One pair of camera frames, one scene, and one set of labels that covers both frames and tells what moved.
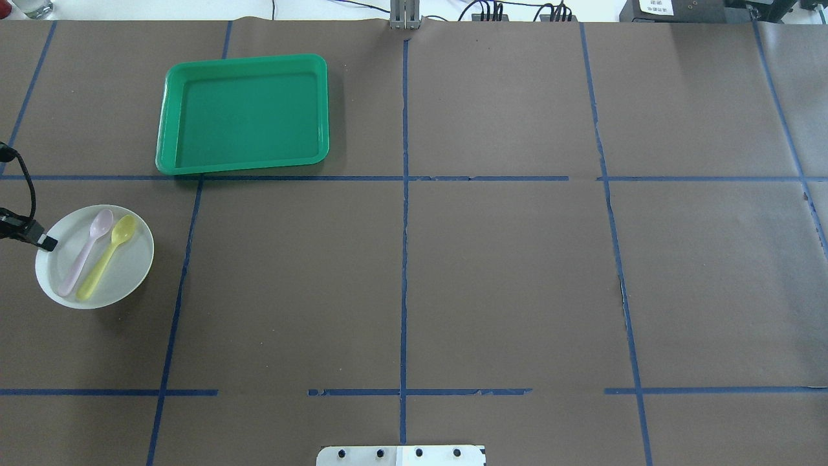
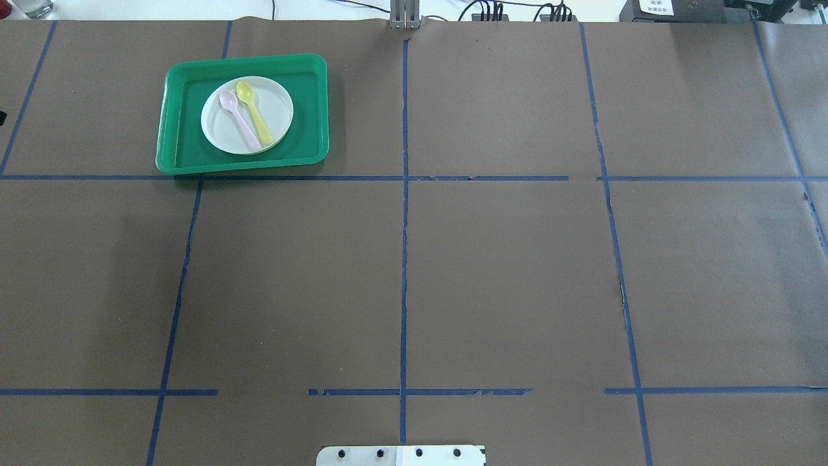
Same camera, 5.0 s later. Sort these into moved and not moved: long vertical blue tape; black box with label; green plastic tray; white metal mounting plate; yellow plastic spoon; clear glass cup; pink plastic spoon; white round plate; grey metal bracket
Moved: yellow plastic spoon; white round plate; pink plastic spoon
Not moved: black box with label; green plastic tray; clear glass cup; white metal mounting plate; long vertical blue tape; grey metal bracket
